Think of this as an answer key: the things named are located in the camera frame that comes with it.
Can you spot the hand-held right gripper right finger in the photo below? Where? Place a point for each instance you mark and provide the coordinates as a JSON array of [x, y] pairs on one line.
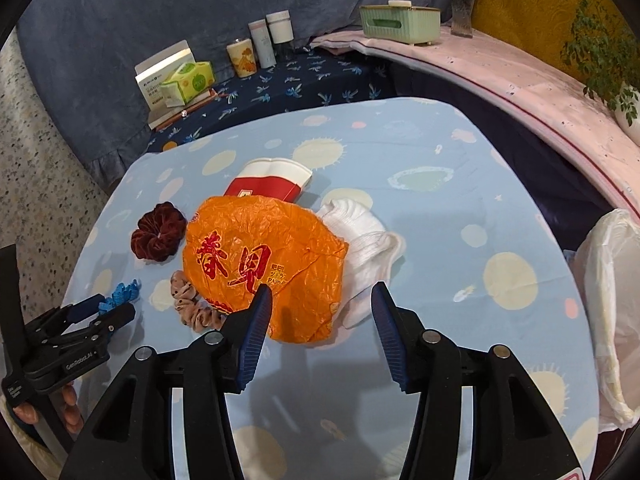
[[392, 345]]

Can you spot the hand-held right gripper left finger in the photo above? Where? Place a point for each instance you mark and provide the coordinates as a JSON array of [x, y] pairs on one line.
[[252, 345]]

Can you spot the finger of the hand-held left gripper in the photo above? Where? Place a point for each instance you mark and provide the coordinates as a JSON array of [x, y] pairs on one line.
[[85, 306], [117, 317]]

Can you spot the orange plastic bag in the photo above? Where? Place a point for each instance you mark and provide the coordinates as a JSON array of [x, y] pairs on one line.
[[270, 255]]

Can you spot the bin with white liner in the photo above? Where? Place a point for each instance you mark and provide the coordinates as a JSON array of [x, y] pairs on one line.
[[607, 310]]

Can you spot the person's left hand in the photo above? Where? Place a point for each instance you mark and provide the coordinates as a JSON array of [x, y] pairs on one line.
[[71, 417]]

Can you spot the light blue planet tablecloth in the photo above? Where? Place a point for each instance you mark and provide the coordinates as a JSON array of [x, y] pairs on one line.
[[450, 310]]

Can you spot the pink scrunchie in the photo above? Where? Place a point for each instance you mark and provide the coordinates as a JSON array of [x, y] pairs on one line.
[[192, 310]]

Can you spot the dark red velvet scrunchie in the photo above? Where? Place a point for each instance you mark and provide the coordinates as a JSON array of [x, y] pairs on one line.
[[157, 232]]

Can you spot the white ribbed sock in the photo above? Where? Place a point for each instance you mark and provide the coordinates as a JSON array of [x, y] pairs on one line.
[[362, 255]]

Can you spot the red and white paper cup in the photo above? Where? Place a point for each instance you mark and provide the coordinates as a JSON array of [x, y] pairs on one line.
[[270, 182]]

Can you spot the flat white board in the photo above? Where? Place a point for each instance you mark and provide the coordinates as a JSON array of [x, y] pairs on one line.
[[165, 117]]

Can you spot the white card box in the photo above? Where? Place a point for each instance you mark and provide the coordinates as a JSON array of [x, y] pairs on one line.
[[150, 85]]

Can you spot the dark purple cloth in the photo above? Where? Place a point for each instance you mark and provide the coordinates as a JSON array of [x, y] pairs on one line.
[[550, 170]]

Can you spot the green tissue pack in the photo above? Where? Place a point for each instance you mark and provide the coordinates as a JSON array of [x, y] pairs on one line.
[[192, 82]]

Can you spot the navy printed cloth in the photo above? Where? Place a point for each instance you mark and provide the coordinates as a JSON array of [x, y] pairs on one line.
[[310, 80]]

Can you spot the small orange printed can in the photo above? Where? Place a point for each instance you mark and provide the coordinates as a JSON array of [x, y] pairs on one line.
[[241, 60]]

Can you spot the pink speckled cloth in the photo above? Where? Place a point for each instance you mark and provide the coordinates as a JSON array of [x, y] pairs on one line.
[[525, 80]]

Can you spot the grey-blue blanket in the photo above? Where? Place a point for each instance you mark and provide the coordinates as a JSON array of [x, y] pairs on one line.
[[150, 15]]

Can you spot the white slim bottle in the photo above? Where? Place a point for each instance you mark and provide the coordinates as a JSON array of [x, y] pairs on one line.
[[263, 42]]

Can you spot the white jar dark base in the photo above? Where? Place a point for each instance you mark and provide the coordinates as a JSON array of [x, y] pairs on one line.
[[280, 27]]

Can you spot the mint green tissue box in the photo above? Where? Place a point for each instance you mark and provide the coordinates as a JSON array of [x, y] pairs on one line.
[[400, 25]]

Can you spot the yellow cloth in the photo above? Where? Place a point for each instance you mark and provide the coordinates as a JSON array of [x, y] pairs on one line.
[[530, 15]]

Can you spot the potted green plant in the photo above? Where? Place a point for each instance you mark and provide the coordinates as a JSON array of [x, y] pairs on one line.
[[600, 50]]

